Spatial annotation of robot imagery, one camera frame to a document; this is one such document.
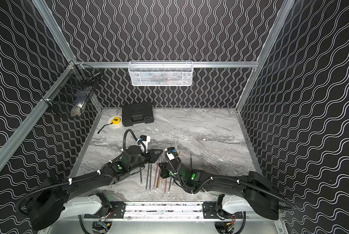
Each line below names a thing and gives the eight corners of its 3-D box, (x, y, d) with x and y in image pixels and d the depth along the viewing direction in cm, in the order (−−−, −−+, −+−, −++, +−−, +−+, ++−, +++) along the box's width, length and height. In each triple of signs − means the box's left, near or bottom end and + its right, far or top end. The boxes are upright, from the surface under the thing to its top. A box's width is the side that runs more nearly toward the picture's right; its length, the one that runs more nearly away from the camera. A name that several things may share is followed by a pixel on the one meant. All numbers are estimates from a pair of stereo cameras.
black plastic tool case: (120, 126, 111) (118, 121, 106) (126, 106, 125) (124, 101, 120) (152, 126, 111) (151, 121, 106) (155, 106, 125) (154, 101, 120)
